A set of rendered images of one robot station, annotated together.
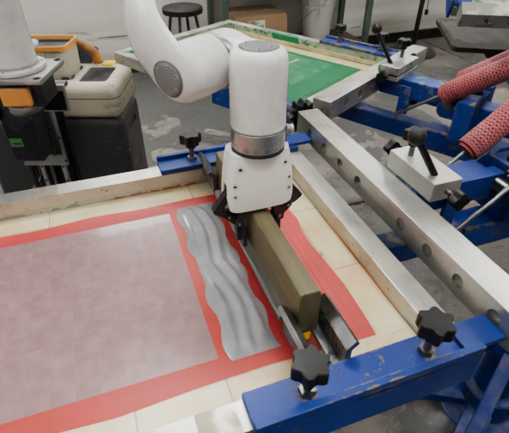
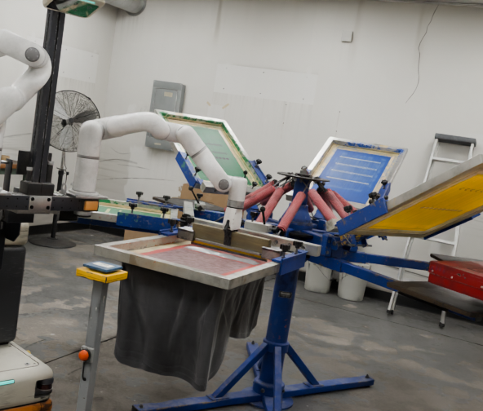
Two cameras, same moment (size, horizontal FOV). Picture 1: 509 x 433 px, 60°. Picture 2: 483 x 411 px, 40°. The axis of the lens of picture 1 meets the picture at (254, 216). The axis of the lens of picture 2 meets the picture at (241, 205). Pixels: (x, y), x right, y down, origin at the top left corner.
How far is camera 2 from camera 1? 2.61 m
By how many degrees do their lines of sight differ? 52
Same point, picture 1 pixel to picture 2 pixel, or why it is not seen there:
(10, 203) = (132, 242)
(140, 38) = (216, 173)
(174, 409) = not seen: hidden behind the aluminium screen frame
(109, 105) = (24, 235)
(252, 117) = (241, 196)
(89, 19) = not seen: outside the picture
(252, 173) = (237, 214)
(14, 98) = (91, 205)
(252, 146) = (240, 205)
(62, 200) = (144, 243)
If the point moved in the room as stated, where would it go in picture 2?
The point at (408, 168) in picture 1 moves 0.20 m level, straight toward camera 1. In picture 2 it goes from (255, 224) to (273, 232)
